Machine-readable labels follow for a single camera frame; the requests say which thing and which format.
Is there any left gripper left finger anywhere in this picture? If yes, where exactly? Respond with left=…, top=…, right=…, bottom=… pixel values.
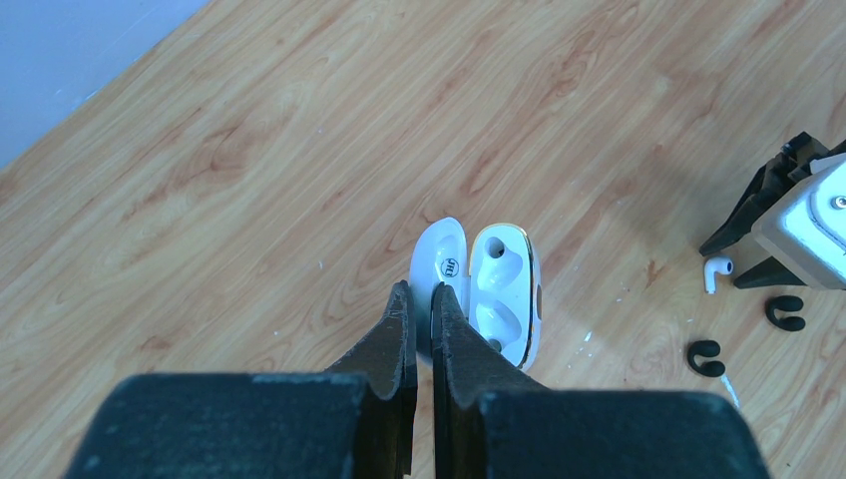
left=66, top=281, right=418, bottom=478

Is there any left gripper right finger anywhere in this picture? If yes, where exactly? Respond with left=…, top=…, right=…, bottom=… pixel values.
left=431, top=283, right=769, bottom=478

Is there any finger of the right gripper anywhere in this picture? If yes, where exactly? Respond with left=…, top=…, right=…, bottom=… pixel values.
left=698, top=132, right=833, bottom=256
left=733, top=256, right=806, bottom=289

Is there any white earbud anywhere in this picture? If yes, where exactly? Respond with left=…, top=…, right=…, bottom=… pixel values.
left=703, top=256, right=734, bottom=295

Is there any white earbud charging case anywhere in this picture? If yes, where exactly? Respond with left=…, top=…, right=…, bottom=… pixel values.
left=409, top=217, right=542, bottom=371

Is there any black clip earbud right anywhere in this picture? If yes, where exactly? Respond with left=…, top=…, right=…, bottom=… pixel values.
left=765, top=295, right=806, bottom=332

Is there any black clip earbud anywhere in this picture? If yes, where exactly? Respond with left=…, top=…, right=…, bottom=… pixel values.
left=685, top=339, right=726, bottom=378
left=765, top=295, right=806, bottom=332

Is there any black clip earbud left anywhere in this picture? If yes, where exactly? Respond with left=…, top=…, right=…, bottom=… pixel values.
left=685, top=339, right=726, bottom=378

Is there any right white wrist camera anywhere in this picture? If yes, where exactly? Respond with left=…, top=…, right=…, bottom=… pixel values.
left=752, top=154, right=845, bottom=289

